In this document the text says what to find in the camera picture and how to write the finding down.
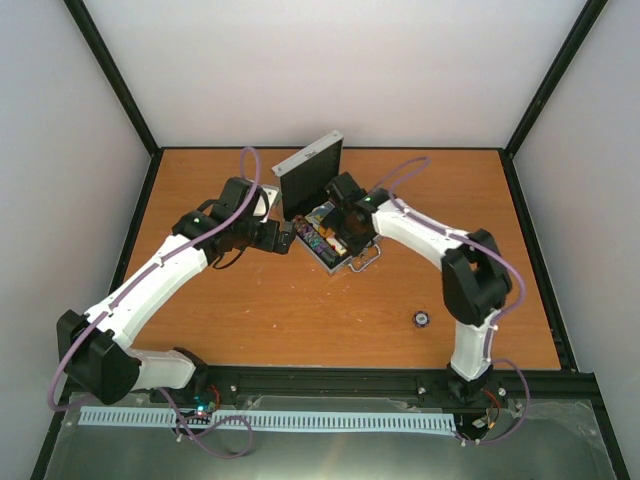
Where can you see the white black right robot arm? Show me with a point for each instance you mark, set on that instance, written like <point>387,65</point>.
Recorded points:
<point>475,281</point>

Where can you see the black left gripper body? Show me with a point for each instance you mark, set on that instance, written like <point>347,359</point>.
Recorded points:
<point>268,242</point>

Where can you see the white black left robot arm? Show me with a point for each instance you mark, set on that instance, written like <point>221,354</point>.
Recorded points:
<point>96,348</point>

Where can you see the blue white chip stack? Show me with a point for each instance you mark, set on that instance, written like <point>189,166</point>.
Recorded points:
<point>421,319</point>

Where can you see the light blue cable duct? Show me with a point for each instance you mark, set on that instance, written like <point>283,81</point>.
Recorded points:
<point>274,421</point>

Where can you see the silver aluminium poker case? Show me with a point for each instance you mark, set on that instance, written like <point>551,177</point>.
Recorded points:
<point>312,177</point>

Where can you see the blue playing card deck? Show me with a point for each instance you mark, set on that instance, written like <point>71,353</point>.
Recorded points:
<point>318,214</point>

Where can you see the red playing card deck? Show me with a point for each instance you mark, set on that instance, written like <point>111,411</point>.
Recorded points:
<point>339,248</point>

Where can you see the left chip row in case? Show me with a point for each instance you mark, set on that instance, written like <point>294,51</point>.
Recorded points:
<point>317,243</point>

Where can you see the black poker chip stack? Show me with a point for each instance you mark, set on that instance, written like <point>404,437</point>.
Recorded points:
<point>300,225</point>

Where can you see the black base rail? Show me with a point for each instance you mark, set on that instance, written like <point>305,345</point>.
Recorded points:
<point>424,388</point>

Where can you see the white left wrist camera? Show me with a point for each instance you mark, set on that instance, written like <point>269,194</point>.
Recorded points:
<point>268,198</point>

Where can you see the green led circuit board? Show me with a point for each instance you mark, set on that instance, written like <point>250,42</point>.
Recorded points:
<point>207,402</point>

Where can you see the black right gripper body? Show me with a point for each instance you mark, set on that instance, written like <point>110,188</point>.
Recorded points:
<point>345,231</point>

